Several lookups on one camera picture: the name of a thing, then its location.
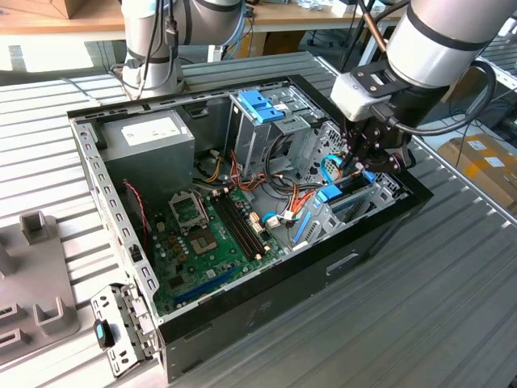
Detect grey power supply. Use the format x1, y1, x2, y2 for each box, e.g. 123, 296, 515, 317
99, 109, 197, 203

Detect metal drive cage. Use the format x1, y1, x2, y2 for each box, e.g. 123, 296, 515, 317
224, 86, 324, 179

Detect black open PC case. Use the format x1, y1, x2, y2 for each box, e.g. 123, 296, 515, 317
66, 74, 435, 383

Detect green motherboard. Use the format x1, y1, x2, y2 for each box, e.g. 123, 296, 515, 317
151, 188, 292, 318

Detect metal slat side table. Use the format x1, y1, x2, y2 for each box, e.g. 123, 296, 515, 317
452, 30, 517, 118

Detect metal socket cover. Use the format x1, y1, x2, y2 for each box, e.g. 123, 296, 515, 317
168, 192, 209, 234

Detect long wooden desk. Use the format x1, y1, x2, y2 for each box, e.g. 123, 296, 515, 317
0, 0, 413, 78

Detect small brown cardboard box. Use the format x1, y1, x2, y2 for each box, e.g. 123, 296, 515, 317
244, 31, 306, 57

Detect red orange wire bundle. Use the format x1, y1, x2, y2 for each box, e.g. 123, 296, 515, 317
229, 148, 270, 194

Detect black wire bundle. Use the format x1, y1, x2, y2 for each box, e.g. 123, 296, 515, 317
261, 133, 299, 197

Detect CPU socket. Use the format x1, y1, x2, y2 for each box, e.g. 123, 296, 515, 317
189, 230, 221, 256

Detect hard disk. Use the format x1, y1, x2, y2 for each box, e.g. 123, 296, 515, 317
292, 170, 376, 246

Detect black tool with blue ring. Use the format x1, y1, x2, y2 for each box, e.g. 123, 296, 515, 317
93, 318, 116, 350

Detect labelled cardboard box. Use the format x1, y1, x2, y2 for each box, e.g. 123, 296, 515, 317
438, 133, 517, 209

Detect blue plastic bay latch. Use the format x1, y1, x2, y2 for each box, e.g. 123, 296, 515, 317
237, 89, 286, 125

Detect grey parts rack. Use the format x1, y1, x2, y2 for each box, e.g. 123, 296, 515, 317
0, 209, 81, 359

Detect power wire with black plug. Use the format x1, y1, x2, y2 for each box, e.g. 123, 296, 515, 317
282, 169, 364, 227

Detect red black fan wire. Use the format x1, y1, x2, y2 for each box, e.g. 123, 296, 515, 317
123, 179, 150, 247

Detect black tripod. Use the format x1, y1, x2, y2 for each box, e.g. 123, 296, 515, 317
341, 0, 377, 76

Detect yellow orange wire bundle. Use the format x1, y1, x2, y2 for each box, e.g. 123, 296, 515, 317
204, 155, 224, 183

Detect metal disk bay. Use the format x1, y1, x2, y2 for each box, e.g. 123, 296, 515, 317
289, 169, 410, 252

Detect black RAM slot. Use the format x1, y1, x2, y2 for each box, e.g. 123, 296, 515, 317
211, 198, 252, 259
226, 194, 269, 252
216, 197, 258, 258
221, 196, 263, 255

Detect large brown cardboard box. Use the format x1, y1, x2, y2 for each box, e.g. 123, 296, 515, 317
442, 66, 485, 105

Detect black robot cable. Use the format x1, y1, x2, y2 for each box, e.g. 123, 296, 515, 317
373, 60, 498, 135
137, 0, 182, 101

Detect blue data wire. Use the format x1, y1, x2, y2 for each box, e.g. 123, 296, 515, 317
321, 154, 352, 185
260, 212, 300, 230

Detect blue expansion slot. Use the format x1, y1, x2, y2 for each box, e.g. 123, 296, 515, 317
173, 265, 238, 306

